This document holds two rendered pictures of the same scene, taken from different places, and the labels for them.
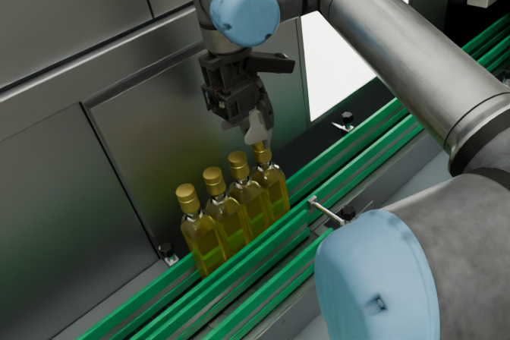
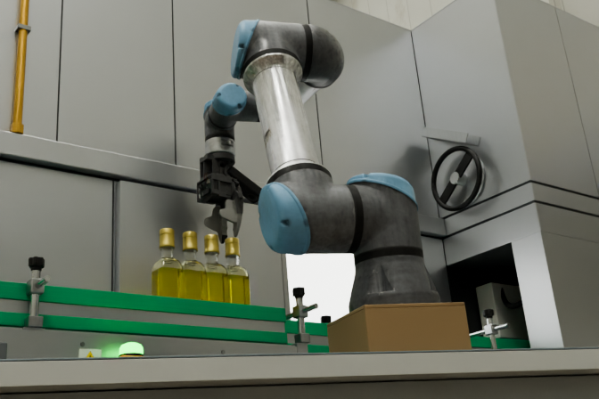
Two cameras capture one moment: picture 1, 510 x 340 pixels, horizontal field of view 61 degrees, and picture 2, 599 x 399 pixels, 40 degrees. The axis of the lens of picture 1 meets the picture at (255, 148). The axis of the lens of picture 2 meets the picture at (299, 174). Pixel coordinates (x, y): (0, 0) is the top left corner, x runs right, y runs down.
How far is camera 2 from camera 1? 1.68 m
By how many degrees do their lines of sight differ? 63
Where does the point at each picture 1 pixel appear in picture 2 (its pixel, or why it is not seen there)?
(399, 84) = not seen: hidden behind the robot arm
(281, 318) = (221, 345)
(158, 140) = (152, 233)
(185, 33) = (193, 179)
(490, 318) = (275, 25)
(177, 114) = (173, 224)
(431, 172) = not seen: outside the picture
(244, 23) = (227, 93)
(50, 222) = (53, 247)
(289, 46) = not seen: hidden behind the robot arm
